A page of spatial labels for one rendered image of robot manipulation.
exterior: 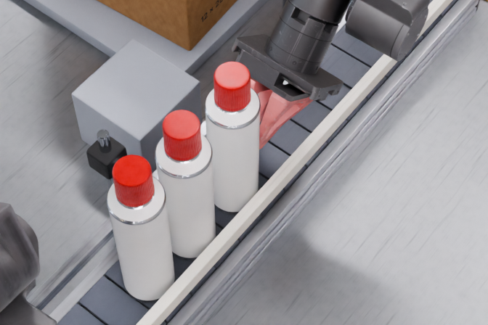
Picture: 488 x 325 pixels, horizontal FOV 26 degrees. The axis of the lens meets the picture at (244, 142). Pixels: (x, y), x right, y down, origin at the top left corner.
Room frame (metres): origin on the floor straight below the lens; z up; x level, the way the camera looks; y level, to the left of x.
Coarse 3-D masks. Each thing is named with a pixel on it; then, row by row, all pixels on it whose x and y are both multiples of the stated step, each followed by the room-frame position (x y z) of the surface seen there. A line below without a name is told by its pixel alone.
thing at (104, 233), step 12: (204, 132) 0.60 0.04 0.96; (108, 228) 0.49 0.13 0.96; (96, 240) 0.48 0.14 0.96; (108, 240) 0.48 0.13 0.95; (84, 252) 0.46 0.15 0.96; (96, 252) 0.47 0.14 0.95; (72, 264) 0.45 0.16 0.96; (84, 264) 0.46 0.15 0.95; (60, 276) 0.44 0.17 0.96; (72, 276) 0.44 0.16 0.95; (48, 288) 0.43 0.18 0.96; (60, 288) 0.43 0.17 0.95; (36, 300) 0.41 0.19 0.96; (48, 300) 0.42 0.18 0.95
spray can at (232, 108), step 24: (216, 72) 0.58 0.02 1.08; (240, 72) 0.58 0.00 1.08; (216, 96) 0.57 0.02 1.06; (240, 96) 0.56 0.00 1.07; (216, 120) 0.56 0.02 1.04; (240, 120) 0.56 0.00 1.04; (216, 144) 0.56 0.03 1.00; (240, 144) 0.55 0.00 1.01; (216, 168) 0.56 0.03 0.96; (240, 168) 0.55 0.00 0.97; (216, 192) 0.56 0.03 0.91; (240, 192) 0.55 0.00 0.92
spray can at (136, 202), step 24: (120, 168) 0.48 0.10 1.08; (144, 168) 0.48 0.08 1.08; (120, 192) 0.46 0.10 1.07; (144, 192) 0.46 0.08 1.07; (120, 216) 0.46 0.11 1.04; (144, 216) 0.45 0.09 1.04; (120, 240) 0.46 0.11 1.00; (144, 240) 0.45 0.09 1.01; (168, 240) 0.47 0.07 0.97; (120, 264) 0.47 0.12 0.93; (144, 264) 0.45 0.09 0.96; (168, 264) 0.46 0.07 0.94; (144, 288) 0.45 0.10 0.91; (168, 288) 0.46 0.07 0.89
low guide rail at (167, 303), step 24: (384, 72) 0.72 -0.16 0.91; (360, 96) 0.68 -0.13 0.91; (336, 120) 0.65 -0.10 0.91; (312, 144) 0.61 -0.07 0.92; (288, 168) 0.59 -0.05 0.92; (264, 192) 0.56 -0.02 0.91; (240, 216) 0.53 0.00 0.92; (216, 240) 0.50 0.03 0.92; (192, 264) 0.47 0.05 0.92; (192, 288) 0.46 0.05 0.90; (168, 312) 0.43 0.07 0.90
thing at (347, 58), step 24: (432, 0) 0.85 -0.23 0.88; (456, 0) 0.85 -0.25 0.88; (432, 24) 0.81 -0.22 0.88; (336, 48) 0.77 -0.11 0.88; (360, 48) 0.77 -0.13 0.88; (336, 72) 0.74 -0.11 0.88; (360, 72) 0.74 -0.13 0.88; (336, 96) 0.70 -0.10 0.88; (288, 120) 0.67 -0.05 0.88; (312, 120) 0.67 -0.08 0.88; (288, 144) 0.64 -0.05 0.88; (264, 168) 0.61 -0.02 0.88; (216, 216) 0.55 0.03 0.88; (240, 240) 0.52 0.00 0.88; (216, 264) 0.49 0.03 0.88; (96, 288) 0.47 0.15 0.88; (120, 288) 0.47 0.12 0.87; (72, 312) 0.44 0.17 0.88; (96, 312) 0.44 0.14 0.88; (120, 312) 0.44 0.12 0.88; (144, 312) 0.44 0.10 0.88
